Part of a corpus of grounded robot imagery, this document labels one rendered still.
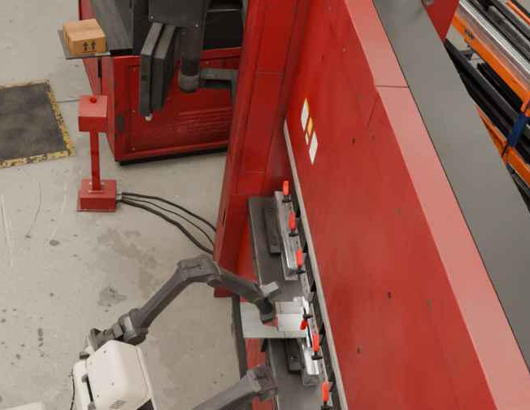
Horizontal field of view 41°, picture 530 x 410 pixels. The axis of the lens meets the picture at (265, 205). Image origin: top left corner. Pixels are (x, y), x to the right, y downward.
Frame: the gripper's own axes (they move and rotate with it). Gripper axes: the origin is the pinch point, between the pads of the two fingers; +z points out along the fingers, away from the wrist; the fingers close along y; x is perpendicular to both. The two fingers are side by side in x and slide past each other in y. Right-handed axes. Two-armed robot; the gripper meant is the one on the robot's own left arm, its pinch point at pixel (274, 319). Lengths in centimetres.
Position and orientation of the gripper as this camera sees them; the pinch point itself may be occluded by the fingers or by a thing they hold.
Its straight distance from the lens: 298.8
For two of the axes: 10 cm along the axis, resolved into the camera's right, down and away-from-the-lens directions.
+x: -9.3, 3.3, 1.9
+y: -1.2, -7.3, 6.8
